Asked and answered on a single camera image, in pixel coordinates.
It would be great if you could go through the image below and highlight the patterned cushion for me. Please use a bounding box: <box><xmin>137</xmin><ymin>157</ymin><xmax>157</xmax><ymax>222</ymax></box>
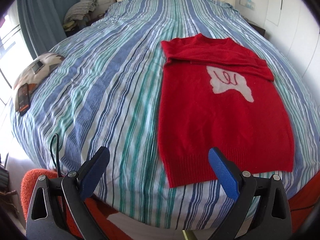
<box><xmin>13</xmin><ymin>52</ymin><xmax>65</xmax><ymax>96</ymax></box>

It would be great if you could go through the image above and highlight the pile of clothes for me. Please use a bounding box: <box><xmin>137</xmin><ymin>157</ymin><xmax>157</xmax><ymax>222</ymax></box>
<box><xmin>63</xmin><ymin>0</ymin><xmax>99</xmax><ymax>30</ymax></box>

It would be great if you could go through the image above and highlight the black smartphone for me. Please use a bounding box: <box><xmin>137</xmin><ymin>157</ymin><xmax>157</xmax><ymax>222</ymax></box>
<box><xmin>15</xmin><ymin>83</ymin><xmax>30</xmax><ymax>116</ymax></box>

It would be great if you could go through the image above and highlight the blue curtain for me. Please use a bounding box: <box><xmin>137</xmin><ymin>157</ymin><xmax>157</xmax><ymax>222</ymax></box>
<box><xmin>17</xmin><ymin>0</ymin><xmax>80</xmax><ymax>59</ymax></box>

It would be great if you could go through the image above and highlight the black cable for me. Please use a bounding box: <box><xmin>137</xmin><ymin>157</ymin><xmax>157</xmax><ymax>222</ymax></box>
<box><xmin>49</xmin><ymin>133</ymin><xmax>62</xmax><ymax>178</ymax></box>

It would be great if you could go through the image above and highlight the dark wooden nightstand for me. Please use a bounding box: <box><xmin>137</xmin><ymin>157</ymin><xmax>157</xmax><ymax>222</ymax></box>
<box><xmin>244</xmin><ymin>18</ymin><xmax>266</xmax><ymax>37</ymax></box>

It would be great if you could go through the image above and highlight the red knit sweater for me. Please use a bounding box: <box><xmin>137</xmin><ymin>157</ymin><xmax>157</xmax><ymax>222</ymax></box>
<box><xmin>158</xmin><ymin>34</ymin><xmax>295</xmax><ymax>188</ymax></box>

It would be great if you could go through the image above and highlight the striped blue green bedspread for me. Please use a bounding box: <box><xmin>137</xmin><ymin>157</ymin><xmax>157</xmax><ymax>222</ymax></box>
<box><xmin>10</xmin><ymin>0</ymin><xmax>319</xmax><ymax>230</ymax></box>

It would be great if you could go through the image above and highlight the wall power socket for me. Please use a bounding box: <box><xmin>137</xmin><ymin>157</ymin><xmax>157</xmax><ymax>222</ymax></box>
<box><xmin>239</xmin><ymin>0</ymin><xmax>255</xmax><ymax>10</ymax></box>

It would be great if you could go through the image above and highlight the white wardrobe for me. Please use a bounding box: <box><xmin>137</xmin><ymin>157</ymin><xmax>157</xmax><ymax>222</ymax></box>
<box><xmin>263</xmin><ymin>0</ymin><xmax>320</xmax><ymax>81</ymax></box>

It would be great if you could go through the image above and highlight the orange fluffy garment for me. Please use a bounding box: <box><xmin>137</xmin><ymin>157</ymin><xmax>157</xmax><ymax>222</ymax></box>
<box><xmin>19</xmin><ymin>168</ymin><xmax>63</xmax><ymax>222</ymax></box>

